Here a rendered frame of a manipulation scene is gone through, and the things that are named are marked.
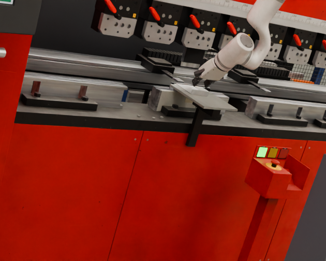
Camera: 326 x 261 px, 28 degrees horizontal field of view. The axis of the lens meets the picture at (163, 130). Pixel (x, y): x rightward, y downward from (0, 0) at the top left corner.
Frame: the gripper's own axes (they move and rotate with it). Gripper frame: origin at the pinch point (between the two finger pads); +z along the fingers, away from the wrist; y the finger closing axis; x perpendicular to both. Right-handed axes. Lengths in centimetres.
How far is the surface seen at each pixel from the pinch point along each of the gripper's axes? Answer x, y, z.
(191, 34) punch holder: -17.4, 6.0, -8.3
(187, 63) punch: -12.3, 1.1, 5.0
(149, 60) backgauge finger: -25.9, 5.3, 25.6
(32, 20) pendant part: 18, 94, -45
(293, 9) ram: -32, -46, -21
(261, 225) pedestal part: 54, -38, 27
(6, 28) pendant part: 22, 101, -44
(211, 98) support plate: 5.8, -5.4, 2.2
